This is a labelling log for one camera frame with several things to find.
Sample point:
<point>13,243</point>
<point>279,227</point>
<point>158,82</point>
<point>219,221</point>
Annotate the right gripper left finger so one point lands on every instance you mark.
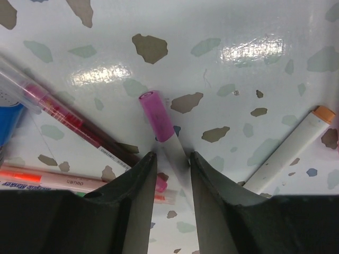
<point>114,218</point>

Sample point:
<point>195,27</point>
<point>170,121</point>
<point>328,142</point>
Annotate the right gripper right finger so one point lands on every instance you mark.
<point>232,219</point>

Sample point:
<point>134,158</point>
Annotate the dark red gel pen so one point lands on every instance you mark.
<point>32,95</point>

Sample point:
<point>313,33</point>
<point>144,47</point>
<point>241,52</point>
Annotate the blue grey glue stick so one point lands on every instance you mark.
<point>11,110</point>

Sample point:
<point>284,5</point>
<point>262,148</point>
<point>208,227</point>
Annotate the orange tipped white marker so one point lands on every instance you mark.
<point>304,134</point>

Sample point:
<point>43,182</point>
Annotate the green capped orange marker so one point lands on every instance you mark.
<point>19,178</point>

